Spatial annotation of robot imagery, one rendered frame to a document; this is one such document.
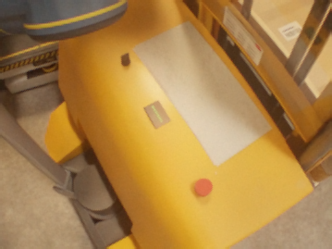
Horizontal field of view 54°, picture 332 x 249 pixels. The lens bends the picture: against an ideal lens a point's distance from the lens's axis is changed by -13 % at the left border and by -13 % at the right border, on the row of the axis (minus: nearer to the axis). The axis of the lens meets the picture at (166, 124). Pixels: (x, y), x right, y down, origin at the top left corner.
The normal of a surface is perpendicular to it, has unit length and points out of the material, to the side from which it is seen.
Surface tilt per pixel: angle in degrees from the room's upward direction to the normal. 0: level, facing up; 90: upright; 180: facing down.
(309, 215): 0
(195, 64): 0
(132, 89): 0
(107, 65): 14
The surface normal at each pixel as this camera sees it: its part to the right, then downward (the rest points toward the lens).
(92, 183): -0.01, -0.37
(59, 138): -0.33, -0.18
